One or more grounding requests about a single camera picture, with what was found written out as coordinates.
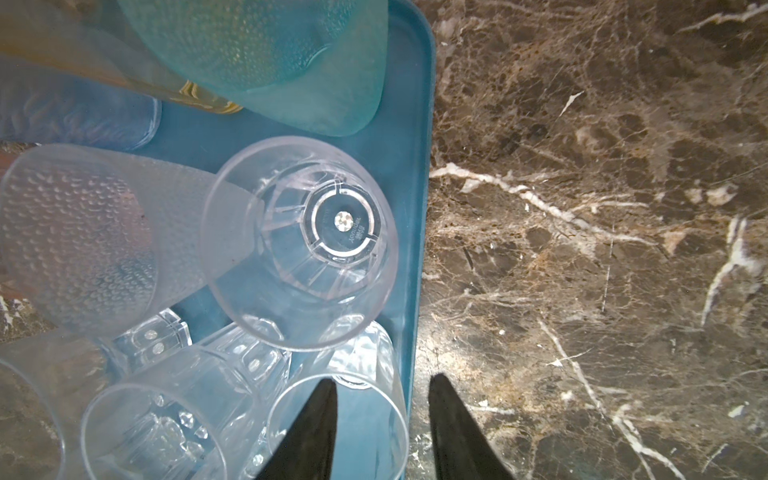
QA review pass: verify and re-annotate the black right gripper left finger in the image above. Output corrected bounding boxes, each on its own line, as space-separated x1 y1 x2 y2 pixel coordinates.
255 379 338 480

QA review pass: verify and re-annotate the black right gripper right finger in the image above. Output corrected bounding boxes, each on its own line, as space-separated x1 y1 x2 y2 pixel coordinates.
428 373 514 480

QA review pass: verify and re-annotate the frosted textured clear glass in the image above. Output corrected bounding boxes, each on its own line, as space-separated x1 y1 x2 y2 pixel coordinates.
1 144 254 337

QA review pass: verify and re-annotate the green textured plastic glass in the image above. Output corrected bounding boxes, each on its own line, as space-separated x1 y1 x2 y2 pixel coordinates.
120 1 389 137

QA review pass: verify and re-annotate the blue tall plastic glass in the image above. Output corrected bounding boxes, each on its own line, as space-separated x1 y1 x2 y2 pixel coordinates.
1 55 162 152

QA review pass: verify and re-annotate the yellow tall plastic glass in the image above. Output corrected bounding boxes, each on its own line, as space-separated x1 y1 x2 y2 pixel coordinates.
1 0 242 114

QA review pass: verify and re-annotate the clear faceted glass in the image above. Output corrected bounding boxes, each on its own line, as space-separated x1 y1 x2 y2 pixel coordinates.
1 309 192 479

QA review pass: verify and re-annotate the teal plastic tray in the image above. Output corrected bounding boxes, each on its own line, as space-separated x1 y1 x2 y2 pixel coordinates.
137 0 436 480

